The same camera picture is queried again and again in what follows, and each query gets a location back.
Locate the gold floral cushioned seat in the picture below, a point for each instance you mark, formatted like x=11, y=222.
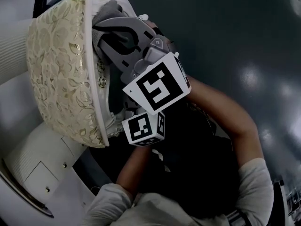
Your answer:
x=61, y=79

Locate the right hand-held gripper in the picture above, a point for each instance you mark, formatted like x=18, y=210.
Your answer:
x=160, y=86

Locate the white ribbed furniture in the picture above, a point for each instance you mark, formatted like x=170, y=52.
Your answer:
x=28, y=163

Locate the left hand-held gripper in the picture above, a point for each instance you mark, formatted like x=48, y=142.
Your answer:
x=141, y=128

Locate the person's right forearm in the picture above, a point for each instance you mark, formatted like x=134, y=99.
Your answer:
x=225, y=121

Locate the person's black patterned garment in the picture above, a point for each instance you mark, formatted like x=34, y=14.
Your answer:
x=192, y=163

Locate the grey cloth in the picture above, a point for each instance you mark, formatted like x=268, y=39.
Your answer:
x=110, y=10

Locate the person's left forearm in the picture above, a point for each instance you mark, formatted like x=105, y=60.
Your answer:
x=134, y=168

